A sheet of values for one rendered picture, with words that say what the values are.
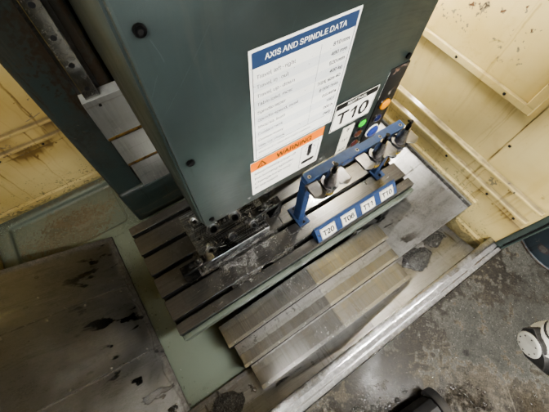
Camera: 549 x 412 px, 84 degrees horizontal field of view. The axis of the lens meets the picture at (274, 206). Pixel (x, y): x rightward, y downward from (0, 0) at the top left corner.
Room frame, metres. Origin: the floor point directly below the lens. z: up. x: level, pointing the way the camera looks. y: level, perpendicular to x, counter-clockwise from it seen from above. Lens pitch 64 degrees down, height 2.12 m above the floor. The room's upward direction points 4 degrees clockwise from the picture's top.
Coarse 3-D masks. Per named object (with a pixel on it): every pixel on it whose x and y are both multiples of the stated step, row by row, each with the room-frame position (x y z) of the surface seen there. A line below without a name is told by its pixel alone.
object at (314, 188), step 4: (316, 180) 0.56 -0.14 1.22; (308, 184) 0.54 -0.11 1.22; (312, 184) 0.54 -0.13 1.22; (316, 184) 0.54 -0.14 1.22; (320, 184) 0.55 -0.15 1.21; (308, 188) 0.53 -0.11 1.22; (312, 188) 0.53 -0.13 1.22; (316, 188) 0.53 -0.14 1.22; (320, 188) 0.53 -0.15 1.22; (312, 192) 0.51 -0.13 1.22; (316, 192) 0.51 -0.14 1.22; (320, 192) 0.51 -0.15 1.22; (324, 192) 0.51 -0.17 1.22; (312, 196) 0.50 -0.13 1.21; (316, 196) 0.50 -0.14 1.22; (320, 196) 0.50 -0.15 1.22; (324, 196) 0.50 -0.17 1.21
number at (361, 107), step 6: (372, 96) 0.44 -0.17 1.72; (360, 102) 0.42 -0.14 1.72; (366, 102) 0.43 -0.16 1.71; (354, 108) 0.41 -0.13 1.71; (360, 108) 0.42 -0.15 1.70; (366, 108) 0.43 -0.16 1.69; (348, 114) 0.41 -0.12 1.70; (354, 114) 0.42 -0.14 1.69; (360, 114) 0.43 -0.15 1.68; (348, 120) 0.41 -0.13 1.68
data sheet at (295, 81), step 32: (320, 32) 0.34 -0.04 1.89; (352, 32) 0.38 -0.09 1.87; (256, 64) 0.29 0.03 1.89; (288, 64) 0.32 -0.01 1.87; (320, 64) 0.35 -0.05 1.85; (256, 96) 0.29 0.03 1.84; (288, 96) 0.32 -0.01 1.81; (320, 96) 0.36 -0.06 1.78; (256, 128) 0.29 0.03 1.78; (288, 128) 0.33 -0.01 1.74
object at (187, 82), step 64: (128, 0) 0.23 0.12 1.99; (192, 0) 0.26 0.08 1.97; (256, 0) 0.29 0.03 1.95; (320, 0) 0.34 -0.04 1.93; (384, 0) 0.40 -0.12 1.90; (128, 64) 0.22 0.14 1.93; (192, 64) 0.25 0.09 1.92; (384, 64) 0.44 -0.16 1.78; (192, 128) 0.24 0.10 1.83; (192, 192) 0.22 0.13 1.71
